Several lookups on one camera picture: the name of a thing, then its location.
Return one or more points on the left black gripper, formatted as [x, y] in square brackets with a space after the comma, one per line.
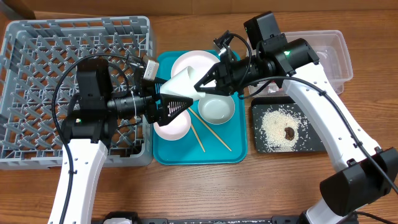
[161, 113]

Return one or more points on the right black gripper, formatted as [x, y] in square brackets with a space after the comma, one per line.
[224, 78]

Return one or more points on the white cup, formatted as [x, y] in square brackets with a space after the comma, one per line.
[183, 84]

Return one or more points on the grey bowl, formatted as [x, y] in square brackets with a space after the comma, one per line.
[216, 109]

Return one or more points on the small pink saucer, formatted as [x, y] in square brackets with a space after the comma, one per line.
[176, 129]

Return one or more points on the rice and food scraps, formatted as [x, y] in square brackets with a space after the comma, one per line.
[282, 130]

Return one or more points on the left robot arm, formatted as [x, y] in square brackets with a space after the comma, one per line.
[94, 115]

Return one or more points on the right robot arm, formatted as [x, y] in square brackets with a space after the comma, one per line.
[364, 172]

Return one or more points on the grey dishwasher rack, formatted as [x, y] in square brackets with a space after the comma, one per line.
[34, 56]

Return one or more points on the large white plate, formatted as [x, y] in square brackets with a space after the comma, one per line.
[201, 61]

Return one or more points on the wooden chopstick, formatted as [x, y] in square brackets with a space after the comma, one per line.
[204, 123]
[197, 137]

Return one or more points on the teal plastic tray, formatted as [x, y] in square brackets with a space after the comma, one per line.
[187, 151]

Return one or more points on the black tray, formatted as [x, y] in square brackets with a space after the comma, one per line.
[262, 103]

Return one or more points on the clear plastic storage box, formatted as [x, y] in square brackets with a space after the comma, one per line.
[332, 50]

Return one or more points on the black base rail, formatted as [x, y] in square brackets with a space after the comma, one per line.
[133, 218]

